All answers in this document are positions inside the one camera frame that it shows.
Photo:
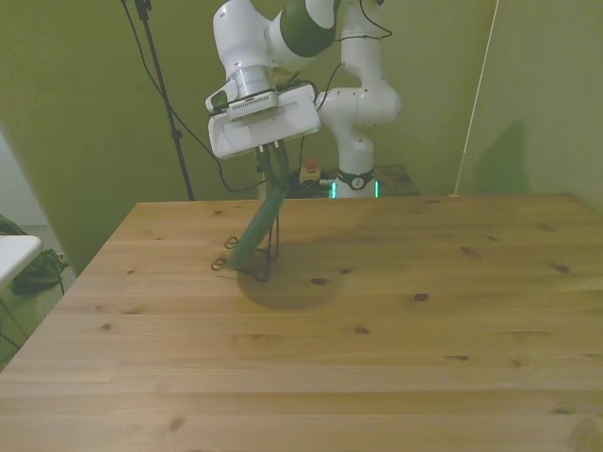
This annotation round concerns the black tripod stand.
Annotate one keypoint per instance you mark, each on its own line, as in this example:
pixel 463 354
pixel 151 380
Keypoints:
pixel 162 89

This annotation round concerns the dark green bag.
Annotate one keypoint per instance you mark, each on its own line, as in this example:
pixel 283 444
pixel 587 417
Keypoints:
pixel 40 273

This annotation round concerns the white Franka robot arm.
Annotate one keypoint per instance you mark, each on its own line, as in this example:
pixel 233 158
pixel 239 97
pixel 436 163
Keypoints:
pixel 363 106

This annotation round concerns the white side table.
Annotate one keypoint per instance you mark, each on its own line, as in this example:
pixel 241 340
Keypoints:
pixel 14 254

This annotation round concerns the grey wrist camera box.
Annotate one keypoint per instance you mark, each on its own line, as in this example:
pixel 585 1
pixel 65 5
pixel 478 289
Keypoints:
pixel 249 106

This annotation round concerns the red emergency stop button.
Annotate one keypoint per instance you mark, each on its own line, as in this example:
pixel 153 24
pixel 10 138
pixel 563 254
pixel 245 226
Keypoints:
pixel 311 166

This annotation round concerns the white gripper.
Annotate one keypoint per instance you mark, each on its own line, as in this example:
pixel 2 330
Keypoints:
pixel 268 127

